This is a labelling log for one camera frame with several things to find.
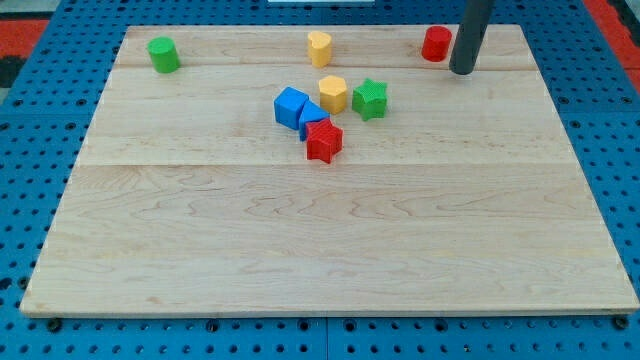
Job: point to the blue cube block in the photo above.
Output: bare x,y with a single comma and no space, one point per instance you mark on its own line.
288,107

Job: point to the red cylinder block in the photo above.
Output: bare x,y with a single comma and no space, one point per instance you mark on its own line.
436,43

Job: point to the green star block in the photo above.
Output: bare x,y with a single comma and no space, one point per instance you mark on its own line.
369,99

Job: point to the red star block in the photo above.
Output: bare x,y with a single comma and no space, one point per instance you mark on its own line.
324,140

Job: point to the yellow heart block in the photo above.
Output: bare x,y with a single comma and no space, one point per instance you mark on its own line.
319,48

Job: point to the green cylinder block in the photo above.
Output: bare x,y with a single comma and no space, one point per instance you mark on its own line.
163,54

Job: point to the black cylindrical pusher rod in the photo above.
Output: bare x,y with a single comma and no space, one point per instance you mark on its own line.
470,36

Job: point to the yellow hexagon block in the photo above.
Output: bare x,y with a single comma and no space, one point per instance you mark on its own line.
333,94

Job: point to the blue triangle block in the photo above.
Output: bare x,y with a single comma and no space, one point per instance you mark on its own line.
311,112

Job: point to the wooden board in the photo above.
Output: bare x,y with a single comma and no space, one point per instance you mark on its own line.
189,200

